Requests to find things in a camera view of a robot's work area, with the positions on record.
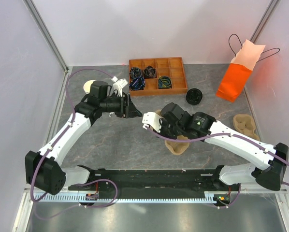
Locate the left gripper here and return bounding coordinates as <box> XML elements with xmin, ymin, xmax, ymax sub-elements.
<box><xmin>101</xmin><ymin>93</ymin><xmax>143</xmax><ymax>119</ymax></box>

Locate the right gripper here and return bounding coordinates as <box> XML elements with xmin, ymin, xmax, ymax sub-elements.
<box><xmin>153</xmin><ymin>117</ymin><xmax>183</xmax><ymax>142</ymax></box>

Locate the cardboard cup carrier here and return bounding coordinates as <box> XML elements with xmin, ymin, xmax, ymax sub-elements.
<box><xmin>155</xmin><ymin>109</ymin><xmax>190</xmax><ymax>155</ymax></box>
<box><xmin>233</xmin><ymin>114</ymin><xmax>260</xmax><ymax>141</ymax></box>

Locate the stack of black lids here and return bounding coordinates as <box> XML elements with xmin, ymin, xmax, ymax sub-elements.
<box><xmin>186</xmin><ymin>88</ymin><xmax>203</xmax><ymax>105</ymax></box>

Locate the stack of paper cups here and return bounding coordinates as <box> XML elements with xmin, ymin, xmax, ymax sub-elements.
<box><xmin>83</xmin><ymin>80</ymin><xmax>95</xmax><ymax>94</ymax></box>

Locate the orange paper bag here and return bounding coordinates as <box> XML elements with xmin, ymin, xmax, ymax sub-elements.
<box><xmin>216</xmin><ymin>33</ymin><xmax>280</xmax><ymax>103</ymax></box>

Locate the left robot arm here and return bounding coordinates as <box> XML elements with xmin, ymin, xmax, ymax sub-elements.
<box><xmin>25</xmin><ymin>79</ymin><xmax>142</xmax><ymax>195</ymax></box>

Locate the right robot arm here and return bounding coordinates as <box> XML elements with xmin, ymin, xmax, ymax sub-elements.
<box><xmin>158</xmin><ymin>102</ymin><xmax>289</xmax><ymax>191</ymax></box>

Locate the blue striped rolled tie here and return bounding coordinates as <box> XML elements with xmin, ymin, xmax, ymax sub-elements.
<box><xmin>129</xmin><ymin>76</ymin><xmax>145</xmax><ymax>91</ymax></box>

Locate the dark patterned rolled tie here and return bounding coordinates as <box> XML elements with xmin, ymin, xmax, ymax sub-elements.
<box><xmin>130</xmin><ymin>67</ymin><xmax>143</xmax><ymax>79</ymax></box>

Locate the green yellow rolled tie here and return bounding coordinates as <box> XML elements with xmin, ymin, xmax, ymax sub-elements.
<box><xmin>158</xmin><ymin>76</ymin><xmax>172</xmax><ymax>89</ymax></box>

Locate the black brown rolled tie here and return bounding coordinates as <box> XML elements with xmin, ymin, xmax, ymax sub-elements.
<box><xmin>144</xmin><ymin>65</ymin><xmax>156</xmax><ymax>79</ymax></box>

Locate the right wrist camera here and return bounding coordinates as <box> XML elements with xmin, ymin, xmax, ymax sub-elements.
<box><xmin>142</xmin><ymin>112</ymin><xmax>162</xmax><ymax>133</ymax></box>

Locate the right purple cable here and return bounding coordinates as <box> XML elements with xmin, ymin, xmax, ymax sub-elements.
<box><xmin>148</xmin><ymin>127</ymin><xmax>289</xmax><ymax>209</ymax></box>

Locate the purple cable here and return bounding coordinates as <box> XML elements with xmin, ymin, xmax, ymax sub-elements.
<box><xmin>148</xmin><ymin>127</ymin><xmax>289</xmax><ymax>209</ymax></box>
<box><xmin>29</xmin><ymin>69</ymin><xmax>118</xmax><ymax>219</ymax></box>

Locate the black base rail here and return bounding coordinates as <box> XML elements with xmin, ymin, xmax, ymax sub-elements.
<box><xmin>68</xmin><ymin>169</ymin><xmax>239</xmax><ymax>200</ymax></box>

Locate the white cable duct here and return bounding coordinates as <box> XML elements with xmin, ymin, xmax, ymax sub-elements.
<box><xmin>40</xmin><ymin>192</ymin><xmax>230</xmax><ymax>203</ymax></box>

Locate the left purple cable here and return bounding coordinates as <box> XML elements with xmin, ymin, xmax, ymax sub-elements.
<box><xmin>29</xmin><ymin>69</ymin><xmax>118</xmax><ymax>219</ymax></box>

